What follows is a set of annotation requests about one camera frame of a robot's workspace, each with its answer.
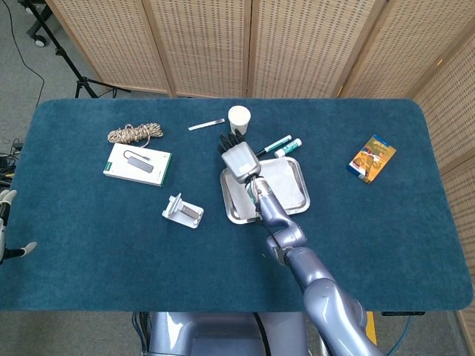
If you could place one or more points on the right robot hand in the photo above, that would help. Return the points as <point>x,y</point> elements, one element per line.
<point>240,161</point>

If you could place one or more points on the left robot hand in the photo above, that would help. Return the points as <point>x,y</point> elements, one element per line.
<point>3,237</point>

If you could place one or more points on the white cloth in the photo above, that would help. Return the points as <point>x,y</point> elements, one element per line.
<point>285,180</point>

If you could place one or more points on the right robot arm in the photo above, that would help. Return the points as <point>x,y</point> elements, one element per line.
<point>319,282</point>

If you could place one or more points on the silver metal tray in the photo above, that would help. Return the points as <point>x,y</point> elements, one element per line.
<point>306,193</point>

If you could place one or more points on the green white marker pen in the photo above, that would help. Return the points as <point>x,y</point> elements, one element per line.
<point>274,144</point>

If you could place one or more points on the white paper cup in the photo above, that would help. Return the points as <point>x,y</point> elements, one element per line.
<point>239,116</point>

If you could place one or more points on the green white glue stick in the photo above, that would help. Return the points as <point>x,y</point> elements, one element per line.
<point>288,147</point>

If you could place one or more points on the thin white stick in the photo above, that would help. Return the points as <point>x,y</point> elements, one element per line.
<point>206,124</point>

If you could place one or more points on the white plastic stand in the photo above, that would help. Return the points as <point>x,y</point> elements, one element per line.
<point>183,213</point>

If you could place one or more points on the white USB hub box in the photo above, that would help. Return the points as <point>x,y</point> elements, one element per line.
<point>137,165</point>

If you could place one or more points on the blue felt table mat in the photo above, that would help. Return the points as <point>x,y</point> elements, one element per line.
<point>111,252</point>

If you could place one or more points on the wicker folding screen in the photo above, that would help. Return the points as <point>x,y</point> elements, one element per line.
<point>208,44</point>

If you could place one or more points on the orange blue snack box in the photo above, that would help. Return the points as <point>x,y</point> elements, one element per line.
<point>372,159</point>

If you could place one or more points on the grey robot torso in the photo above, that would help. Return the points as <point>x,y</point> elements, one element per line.
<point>222,335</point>

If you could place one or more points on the black tripod stand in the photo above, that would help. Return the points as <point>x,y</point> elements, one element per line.
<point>67,59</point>

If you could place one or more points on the white caster wheel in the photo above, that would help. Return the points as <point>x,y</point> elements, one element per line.
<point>40,41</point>

